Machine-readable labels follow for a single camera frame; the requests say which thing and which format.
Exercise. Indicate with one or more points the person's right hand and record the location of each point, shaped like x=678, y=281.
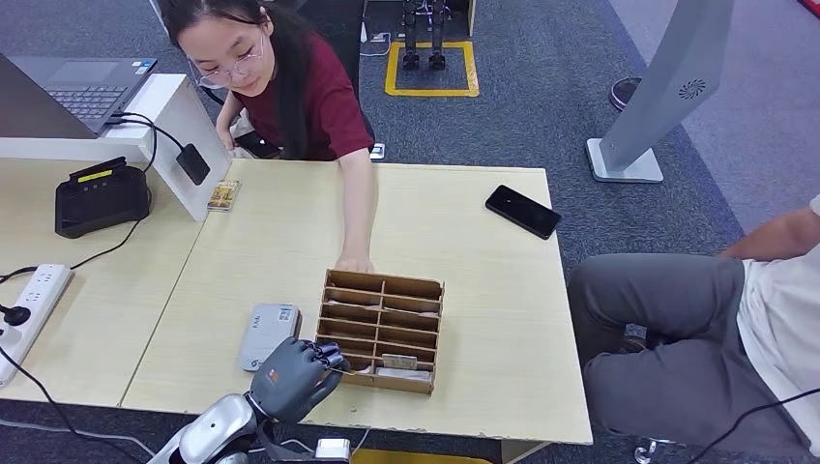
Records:
x=226, y=138

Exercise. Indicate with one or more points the person's left hand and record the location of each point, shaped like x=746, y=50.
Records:
x=354, y=264

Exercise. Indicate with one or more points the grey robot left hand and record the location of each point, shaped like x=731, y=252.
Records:
x=288, y=381

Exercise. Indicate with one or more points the gold room key card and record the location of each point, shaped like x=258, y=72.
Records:
x=352, y=371

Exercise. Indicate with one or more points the wooden card organizer box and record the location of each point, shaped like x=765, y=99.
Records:
x=384, y=386

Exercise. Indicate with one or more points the person's left forearm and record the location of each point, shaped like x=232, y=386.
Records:
x=357, y=205

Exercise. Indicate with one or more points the person's right forearm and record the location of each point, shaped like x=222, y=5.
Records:
x=229, y=109
x=769, y=237

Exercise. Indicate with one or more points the grey card reader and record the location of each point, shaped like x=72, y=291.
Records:
x=266, y=336

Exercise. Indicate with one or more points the clear card case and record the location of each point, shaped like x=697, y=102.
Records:
x=221, y=209

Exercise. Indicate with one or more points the person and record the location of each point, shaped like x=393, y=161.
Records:
x=660, y=320
x=320, y=96

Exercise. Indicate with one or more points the printed room key card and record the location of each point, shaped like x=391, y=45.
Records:
x=399, y=362

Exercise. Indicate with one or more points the white room key card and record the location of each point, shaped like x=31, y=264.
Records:
x=407, y=375

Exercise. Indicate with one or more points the black power adapter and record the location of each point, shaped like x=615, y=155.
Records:
x=193, y=165

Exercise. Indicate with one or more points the white desk riser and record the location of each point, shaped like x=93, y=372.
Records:
x=166, y=102

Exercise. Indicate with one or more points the white floor socket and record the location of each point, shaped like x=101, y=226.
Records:
x=377, y=152

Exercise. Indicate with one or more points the black payment terminal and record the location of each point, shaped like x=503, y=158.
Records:
x=99, y=202

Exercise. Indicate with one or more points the grey laptop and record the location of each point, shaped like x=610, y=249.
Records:
x=83, y=93

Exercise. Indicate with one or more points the black office chair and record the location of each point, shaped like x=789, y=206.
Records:
x=343, y=25

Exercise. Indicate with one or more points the white floor power strip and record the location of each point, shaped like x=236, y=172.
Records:
x=363, y=32

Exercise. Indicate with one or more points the black smartphone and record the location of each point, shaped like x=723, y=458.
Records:
x=522, y=212

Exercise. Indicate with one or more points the yellow floor tape square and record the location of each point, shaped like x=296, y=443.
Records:
x=432, y=93

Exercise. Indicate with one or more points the black robot leg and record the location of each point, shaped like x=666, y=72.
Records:
x=437, y=35
x=410, y=35

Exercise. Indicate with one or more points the black power plug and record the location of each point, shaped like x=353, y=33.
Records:
x=14, y=316

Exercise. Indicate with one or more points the round dark floor base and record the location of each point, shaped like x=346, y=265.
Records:
x=623, y=95

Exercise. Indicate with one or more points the chrome chair caster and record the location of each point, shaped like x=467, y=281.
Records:
x=647, y=451

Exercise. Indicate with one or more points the grey kiosk stand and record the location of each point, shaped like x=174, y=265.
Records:
x=673, y=77

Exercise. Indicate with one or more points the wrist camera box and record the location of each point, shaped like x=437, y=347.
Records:
x=332, y=449

